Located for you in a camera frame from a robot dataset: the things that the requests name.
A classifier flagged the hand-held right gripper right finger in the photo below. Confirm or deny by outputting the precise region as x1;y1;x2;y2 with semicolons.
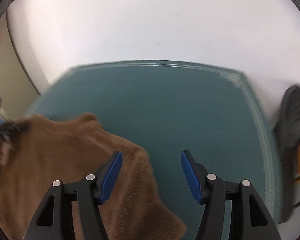
180;150;282;240

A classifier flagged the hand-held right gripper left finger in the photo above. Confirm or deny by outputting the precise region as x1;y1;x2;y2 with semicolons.
22;151;123;240

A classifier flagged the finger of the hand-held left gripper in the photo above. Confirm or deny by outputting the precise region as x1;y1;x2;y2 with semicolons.
1;120;21;140

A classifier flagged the brown fleece cloth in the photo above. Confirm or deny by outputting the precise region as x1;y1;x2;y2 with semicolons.
0;112;188;240

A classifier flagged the black mesh chair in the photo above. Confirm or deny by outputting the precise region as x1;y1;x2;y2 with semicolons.
272;85;300;223

